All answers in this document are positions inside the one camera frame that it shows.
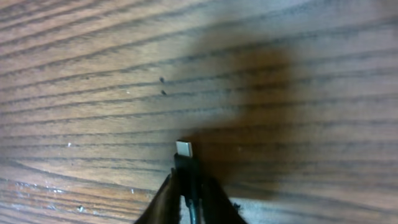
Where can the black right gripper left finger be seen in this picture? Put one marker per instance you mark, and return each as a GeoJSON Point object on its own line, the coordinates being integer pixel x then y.
{"type": "Point", "coordinates": [165, 206]}

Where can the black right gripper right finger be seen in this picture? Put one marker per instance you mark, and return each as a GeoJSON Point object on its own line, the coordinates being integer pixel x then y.
{"type": "Point", "coordinates": [217, 208]}

